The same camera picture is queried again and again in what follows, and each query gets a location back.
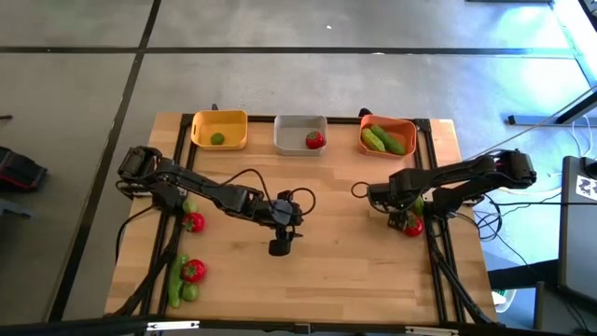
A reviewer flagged orange plastic basket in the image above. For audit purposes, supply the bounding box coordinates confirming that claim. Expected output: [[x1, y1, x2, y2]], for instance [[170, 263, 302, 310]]
[[358, 114, 419, 160]]

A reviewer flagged gray plastic basket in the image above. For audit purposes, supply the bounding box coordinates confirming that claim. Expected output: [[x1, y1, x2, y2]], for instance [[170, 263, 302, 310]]
[[271, 114, 328, 157]]

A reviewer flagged yellow plastic basket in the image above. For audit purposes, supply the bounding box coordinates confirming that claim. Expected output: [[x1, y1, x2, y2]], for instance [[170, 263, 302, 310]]
[[190, 109, 249, 152]]

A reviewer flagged long thin green cucumber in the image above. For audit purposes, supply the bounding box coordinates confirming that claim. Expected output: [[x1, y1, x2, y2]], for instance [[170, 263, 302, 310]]
[[168, 253, 188, 309]]

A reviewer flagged black floor stand bar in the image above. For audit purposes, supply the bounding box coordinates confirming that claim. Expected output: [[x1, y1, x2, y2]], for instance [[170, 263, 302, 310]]
[[507, 86, 597, 127]]

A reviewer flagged dark gray desk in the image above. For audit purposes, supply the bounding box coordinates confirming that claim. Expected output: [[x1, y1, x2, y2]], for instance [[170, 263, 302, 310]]
[[557, 155, 597, 304]]

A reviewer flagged white patterned sticker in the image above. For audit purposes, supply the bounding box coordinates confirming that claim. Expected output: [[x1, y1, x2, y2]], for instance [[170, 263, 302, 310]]
[[576, 175, 597, 202]]

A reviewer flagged black and red bag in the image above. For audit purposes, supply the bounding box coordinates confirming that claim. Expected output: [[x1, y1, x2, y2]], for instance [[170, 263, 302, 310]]
[[0, 146, 49, 192]]

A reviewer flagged gray floor object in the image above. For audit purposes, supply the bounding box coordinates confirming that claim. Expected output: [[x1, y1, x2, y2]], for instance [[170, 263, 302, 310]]
[[0, 198, 35, 219]]

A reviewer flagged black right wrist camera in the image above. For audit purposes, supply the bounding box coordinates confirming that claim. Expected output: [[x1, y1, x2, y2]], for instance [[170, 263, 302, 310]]
[[386, 212, 408, 231]]

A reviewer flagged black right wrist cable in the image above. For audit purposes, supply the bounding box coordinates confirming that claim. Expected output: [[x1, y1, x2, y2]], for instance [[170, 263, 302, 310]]
[[350, 180, 371, 201]]

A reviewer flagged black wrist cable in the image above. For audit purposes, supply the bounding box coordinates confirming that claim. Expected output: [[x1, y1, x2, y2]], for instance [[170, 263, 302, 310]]
[[218, 167, 317, 218], [350, 180, 371, 201]]

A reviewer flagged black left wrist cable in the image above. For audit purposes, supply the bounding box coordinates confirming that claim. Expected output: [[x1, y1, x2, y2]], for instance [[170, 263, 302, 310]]
[[218, 167, 317, 218]]

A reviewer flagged silver metal bracket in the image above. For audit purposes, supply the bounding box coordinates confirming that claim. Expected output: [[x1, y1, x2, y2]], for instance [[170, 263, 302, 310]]
[[146, 320, 201, 332], [404, 326, 461, 336]]

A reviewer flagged black base cable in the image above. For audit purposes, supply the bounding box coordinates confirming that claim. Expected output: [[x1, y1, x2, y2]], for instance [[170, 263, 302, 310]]
[[115, 203, 158, 264]]

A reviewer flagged white cable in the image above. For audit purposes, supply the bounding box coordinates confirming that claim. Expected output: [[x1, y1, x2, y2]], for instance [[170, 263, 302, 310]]
[[571, 114, 597, 160]]

